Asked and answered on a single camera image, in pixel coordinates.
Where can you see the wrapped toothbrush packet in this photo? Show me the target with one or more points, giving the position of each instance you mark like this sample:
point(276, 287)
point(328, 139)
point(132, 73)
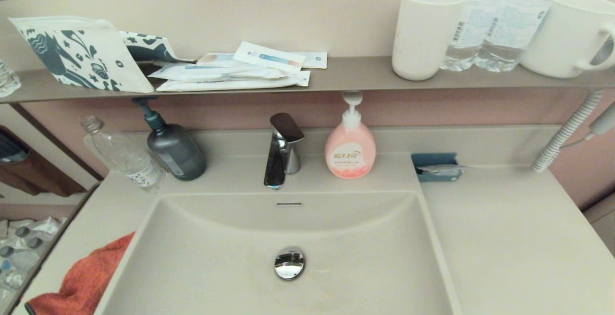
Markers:
point(211, 71)

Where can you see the clear drinking glass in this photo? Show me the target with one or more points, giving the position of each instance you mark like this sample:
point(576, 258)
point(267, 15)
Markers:
point(8, 82)

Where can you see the pink soap pump bottle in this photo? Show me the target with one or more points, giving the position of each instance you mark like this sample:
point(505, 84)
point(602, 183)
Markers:
point(350, 151)

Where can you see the empty clear plastic bottle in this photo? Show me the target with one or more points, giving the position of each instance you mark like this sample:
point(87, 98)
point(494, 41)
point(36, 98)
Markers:
point(125, 156)

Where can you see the long white plastic packet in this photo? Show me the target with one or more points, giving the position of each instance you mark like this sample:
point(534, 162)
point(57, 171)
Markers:
point(240, 84)

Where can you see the chrome sink faucet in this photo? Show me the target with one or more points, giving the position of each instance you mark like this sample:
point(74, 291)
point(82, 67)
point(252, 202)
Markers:
point(278, 161)

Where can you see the silver sachet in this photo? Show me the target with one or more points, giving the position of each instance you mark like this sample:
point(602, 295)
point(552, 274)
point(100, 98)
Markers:
point(442, 170)

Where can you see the blue soap holder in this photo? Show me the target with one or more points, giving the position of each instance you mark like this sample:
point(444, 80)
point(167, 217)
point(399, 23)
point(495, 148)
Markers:
point(432, 159)

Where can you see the grey wall shelf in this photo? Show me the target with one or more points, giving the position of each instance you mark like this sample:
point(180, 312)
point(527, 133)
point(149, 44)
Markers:
point(355, 72)

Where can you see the black bin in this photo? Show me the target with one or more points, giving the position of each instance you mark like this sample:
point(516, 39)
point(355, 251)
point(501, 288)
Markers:
point(9, 149)

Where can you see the grey hair dryer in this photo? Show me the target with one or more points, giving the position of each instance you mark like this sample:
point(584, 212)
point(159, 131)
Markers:
point(604, 122)

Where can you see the white tumbler cup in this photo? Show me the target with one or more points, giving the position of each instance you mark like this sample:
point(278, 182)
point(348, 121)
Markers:
point(423, 36)

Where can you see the white sachet blue orange stripe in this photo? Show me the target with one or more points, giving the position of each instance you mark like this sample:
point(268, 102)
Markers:
point(269, 57)

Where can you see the small white blue patterned pouch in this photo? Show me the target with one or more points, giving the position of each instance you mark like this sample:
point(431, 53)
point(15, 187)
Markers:
point(149, 46)

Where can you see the white sachet pink print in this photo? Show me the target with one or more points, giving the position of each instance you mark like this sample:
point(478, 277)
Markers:
point(216, 59)

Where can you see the beige sink basin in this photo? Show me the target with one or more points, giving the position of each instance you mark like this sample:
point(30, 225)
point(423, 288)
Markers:
point(360, 257)

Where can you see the white sachet blue logo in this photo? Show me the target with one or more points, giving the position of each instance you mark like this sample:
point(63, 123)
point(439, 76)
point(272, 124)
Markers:
point(314, 59)

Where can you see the plastic wrapped water bottle pack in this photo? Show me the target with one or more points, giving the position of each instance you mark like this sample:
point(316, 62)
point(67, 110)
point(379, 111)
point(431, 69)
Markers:
point(24, 248)

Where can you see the dark grey pump bottle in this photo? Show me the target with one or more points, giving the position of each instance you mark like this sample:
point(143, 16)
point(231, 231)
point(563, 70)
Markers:
point(175, 154)

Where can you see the orange towel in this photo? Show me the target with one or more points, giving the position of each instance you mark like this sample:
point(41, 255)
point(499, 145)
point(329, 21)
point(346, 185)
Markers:
point(81, 281)

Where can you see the chrome drain stopper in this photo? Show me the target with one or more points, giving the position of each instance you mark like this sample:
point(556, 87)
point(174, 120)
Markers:
point(289, 263)

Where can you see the large white blue patterned pouch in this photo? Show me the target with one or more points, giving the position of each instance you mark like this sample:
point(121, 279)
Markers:
point(86, 51)

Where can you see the clear water bottle white label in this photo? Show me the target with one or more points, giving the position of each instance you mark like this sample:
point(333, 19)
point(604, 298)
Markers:
point(519, 27)
point(473, 27)

